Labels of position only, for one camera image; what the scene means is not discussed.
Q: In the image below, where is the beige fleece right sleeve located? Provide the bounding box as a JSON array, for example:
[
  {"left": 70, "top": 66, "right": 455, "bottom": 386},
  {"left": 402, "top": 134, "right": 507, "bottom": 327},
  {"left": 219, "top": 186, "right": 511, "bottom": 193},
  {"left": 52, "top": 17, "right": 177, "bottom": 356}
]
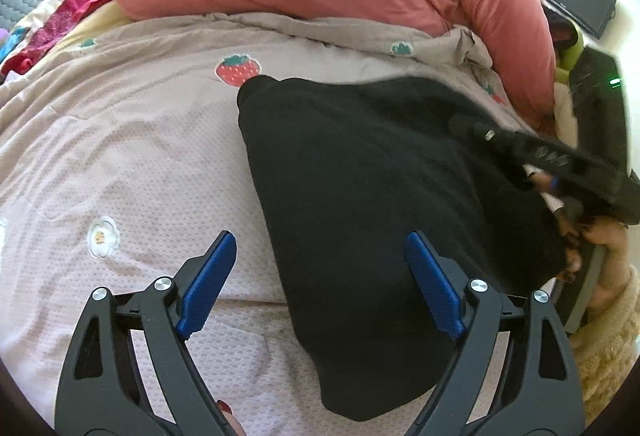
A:
[{"left": 570, "top": 267, "right": 639, "bottom": 426}]

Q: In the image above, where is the magenta red cloth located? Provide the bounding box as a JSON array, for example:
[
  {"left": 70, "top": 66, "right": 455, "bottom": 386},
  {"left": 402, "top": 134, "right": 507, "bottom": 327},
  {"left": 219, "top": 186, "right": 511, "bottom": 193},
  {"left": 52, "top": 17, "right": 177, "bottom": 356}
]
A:
[{"left": 1, "top": 0, "right": 112, "bottom": 76}]

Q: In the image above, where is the black sweatshirt with orange trim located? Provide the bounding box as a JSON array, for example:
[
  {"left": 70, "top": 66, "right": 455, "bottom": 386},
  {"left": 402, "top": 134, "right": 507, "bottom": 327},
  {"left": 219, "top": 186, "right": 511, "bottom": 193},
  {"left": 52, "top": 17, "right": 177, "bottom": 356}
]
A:
[{"left": 238, "top": 75, "right": 566, "bottom": 422}]

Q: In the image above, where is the green fleece garment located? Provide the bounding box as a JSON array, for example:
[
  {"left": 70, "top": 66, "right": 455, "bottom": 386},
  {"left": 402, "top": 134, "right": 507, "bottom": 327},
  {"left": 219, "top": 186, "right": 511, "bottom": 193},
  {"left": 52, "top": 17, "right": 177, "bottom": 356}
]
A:
[{"left": 544, "top": 6, "right": 585, "bottom": 85}]

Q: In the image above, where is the pink strawberry print quilt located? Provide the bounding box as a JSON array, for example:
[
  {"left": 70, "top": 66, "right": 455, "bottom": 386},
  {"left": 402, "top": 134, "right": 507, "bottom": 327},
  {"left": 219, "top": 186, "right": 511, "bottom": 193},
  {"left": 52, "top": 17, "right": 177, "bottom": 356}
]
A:
[{"left": 1, "top": 14, "right": 525, "bottom": 435}]

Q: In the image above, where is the right hand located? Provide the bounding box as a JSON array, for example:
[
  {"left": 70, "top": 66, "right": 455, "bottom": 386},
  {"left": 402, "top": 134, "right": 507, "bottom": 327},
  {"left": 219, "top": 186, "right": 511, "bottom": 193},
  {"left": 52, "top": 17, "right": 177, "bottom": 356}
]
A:
[{"left": 554, "top": 210, "right": 631, "bottom": 318}]

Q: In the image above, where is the cream fleece blanket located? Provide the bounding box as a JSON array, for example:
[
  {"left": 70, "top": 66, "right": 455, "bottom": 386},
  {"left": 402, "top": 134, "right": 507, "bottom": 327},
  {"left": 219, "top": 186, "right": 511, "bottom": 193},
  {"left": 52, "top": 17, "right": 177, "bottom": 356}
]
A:
[{"left": 554, "top": 82, "right": 578, "bottom": 148}]

